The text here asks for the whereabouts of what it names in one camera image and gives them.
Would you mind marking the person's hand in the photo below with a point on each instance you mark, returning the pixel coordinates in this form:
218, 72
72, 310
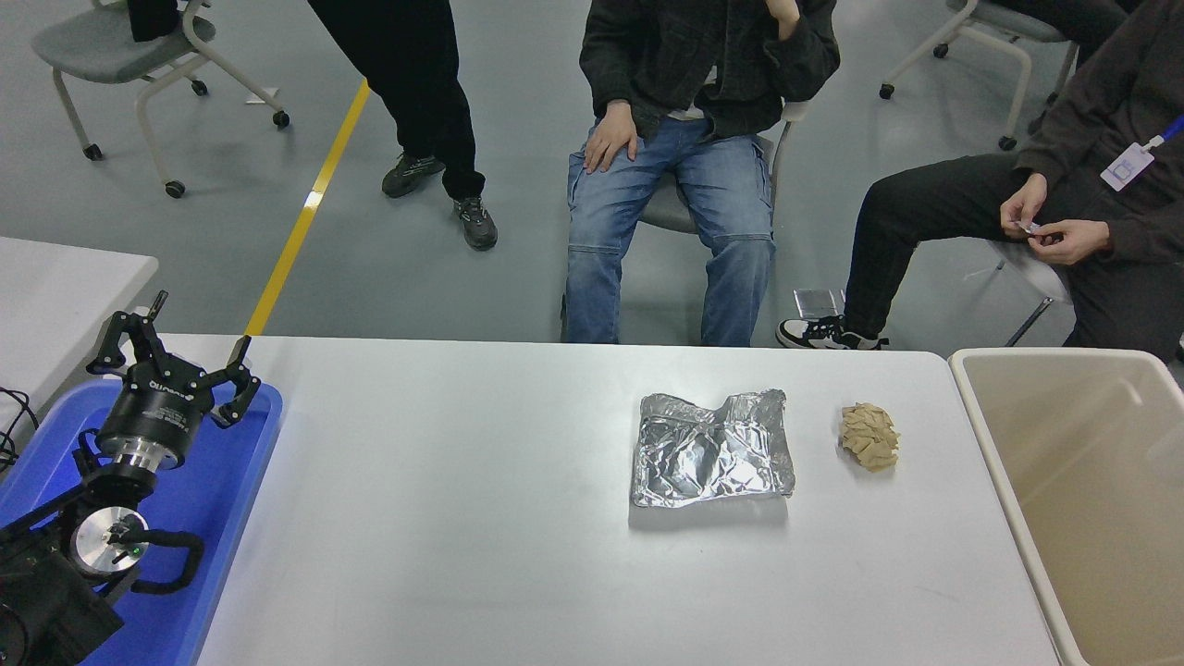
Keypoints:
784, 14
1071, 242
1023, 205
610, 139

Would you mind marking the person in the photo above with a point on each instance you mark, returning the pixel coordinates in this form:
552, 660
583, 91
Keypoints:
943, 203
421, 92
721, 203
1101, 23

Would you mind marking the tan paper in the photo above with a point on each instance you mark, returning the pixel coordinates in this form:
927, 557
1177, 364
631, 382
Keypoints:
871, 439

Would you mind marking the shiny metal floor plate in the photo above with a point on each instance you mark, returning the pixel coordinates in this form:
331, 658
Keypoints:
819, 303

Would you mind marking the black garment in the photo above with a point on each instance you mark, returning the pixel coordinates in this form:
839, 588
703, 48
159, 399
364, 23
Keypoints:
153, 18

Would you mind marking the silver foil tray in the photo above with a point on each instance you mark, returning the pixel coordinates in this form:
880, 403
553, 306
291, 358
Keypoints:
712, 453

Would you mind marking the white seat chair black leg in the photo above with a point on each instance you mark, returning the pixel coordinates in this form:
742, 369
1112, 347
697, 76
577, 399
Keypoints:
1036, 273

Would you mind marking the blue plastic tray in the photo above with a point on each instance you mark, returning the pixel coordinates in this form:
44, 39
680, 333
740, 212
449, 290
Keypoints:
222, 499

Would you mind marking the white side table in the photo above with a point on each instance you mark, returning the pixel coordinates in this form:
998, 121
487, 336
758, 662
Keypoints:
55, 305

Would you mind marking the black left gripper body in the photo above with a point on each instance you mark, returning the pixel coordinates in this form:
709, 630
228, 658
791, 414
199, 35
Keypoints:
153, 412

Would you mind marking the large pale plastic bin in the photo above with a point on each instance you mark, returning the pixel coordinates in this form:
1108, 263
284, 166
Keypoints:
1091, 481

